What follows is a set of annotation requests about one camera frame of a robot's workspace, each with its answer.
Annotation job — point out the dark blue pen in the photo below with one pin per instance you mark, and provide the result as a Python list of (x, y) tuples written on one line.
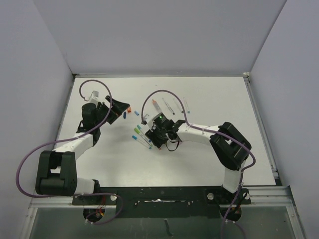
[(168, 106)]

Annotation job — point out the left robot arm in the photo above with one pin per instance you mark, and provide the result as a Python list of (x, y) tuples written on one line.
[(57, 173)]

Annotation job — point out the orange highlighter body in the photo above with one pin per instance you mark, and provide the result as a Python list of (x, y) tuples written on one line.
[(156, 106)]

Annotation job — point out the aluminium frame rail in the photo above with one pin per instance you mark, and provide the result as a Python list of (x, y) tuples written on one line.
[(272, 214)]

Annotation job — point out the teal cap pen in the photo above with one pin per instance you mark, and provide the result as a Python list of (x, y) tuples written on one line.
[(140, 129)]

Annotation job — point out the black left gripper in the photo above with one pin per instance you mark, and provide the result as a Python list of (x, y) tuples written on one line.
[(118, 108)]

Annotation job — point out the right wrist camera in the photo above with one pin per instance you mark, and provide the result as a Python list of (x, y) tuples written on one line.
[(146, 119)]

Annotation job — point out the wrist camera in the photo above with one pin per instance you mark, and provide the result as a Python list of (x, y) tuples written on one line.
[(93, 98), (146, 119)]

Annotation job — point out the right side aluminium rail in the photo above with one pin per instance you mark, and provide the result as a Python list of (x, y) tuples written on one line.
[(261, 125)]

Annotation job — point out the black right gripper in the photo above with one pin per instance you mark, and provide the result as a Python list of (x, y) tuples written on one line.
[(151, 134)]

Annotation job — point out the light green cap pen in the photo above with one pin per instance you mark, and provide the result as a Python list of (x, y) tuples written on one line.
[(138, 132)]

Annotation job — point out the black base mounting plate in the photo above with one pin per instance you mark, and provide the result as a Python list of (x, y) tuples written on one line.
[(163, 202)]

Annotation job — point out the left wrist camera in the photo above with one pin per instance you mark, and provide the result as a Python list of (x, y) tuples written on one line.
[(93, 98)]

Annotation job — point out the dark green pen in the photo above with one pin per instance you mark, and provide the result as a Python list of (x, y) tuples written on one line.
[(179, 105)]

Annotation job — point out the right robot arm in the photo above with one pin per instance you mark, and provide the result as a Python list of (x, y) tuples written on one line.
[(230, 146)]

